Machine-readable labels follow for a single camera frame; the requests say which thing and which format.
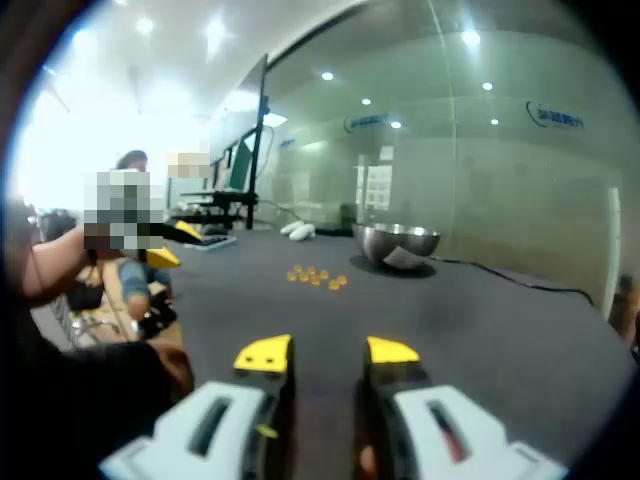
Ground group of orange QQ candies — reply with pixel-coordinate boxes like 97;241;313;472
286;263;350;292

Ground stainless steel bowl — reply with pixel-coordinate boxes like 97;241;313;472
351;222;442;272

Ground white-cased smartphone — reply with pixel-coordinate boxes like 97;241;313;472
193;234;238;252

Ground person's leg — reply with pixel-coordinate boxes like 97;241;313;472
158;347;196;402

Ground black stand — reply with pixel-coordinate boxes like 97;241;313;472
178;92;273;231

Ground large dark monitor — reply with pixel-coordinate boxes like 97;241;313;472
208;53;270;162

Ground person's black shorts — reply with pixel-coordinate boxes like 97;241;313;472
13;339;177;454

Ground dark grey table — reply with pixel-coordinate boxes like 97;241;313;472
168;225;637;480

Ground black cable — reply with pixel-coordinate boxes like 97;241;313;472
428;254;597;307

